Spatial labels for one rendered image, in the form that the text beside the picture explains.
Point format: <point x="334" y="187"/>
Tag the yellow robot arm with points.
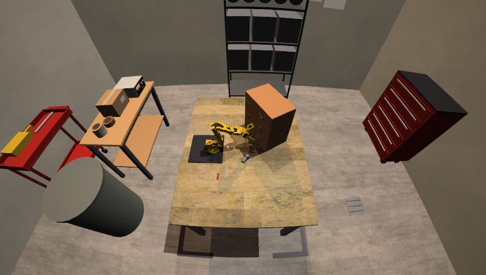
<point x="216" y="127"/>

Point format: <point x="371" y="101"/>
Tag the dark brown wooden chest of drawers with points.
<point x="278" y="108"/>

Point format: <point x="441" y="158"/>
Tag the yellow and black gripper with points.
<point x="246" y="131"/>

